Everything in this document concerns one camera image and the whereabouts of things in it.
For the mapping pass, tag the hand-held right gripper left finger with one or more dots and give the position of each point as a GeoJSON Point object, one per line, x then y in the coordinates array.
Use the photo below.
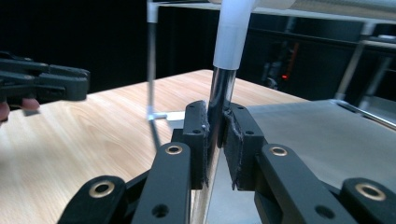
{"type": "Point", "coordinates": [197, 140]}

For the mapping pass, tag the black computer tower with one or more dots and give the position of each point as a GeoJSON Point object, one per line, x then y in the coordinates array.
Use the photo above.
{"type": "Point", "coordinates": [281, 65]}

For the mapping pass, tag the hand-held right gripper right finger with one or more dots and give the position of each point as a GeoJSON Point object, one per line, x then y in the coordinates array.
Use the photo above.
{"type": "Point", "coordinates": [243, 146]}

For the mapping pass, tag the white desk frame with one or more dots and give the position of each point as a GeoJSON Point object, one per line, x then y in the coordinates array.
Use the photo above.
{"type": "Point", "coordinates": [351, 65]}

